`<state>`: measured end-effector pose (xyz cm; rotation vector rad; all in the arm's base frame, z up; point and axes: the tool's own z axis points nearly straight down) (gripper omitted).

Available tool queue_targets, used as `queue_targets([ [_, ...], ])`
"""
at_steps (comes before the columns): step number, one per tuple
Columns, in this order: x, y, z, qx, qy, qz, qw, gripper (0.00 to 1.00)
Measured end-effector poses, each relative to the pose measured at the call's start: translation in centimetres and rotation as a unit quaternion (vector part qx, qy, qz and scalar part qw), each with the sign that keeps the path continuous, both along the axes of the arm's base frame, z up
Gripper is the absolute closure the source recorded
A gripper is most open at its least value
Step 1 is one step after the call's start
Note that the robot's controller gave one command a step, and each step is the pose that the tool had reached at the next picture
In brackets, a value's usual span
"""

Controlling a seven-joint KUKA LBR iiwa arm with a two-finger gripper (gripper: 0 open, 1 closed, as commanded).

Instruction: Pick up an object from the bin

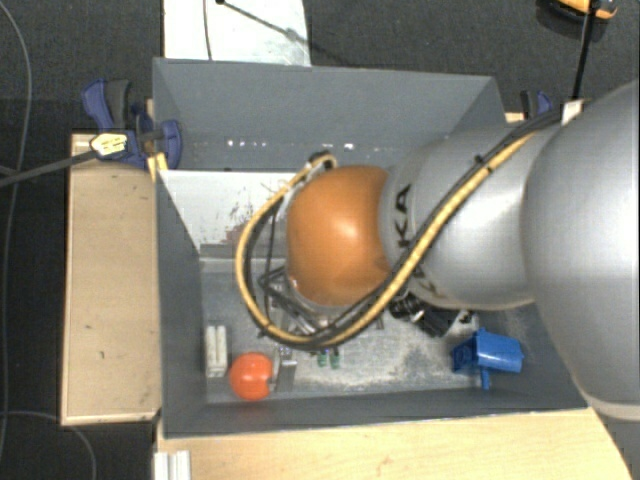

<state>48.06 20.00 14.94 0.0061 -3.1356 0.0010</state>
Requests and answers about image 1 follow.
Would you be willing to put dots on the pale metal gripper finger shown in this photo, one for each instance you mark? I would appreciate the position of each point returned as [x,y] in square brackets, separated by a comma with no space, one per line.
[287,375]

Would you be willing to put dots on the orange ball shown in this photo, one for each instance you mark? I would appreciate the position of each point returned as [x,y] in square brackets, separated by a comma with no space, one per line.
[248,375]

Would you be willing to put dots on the white rectangular block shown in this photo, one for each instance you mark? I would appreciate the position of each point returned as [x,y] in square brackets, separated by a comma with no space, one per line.
[216,350]

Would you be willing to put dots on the blue plastic toy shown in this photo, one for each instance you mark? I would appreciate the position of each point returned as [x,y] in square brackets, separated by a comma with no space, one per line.
[492,355]

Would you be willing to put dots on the pale wood board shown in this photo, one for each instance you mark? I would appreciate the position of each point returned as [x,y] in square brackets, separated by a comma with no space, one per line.
[110,293]

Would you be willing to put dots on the grey metal bin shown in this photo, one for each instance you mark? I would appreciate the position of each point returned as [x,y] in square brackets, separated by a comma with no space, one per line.
[280,113]

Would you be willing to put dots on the black cylinder on white bracket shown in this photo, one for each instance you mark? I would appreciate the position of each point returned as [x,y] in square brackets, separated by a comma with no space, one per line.
[434,322]

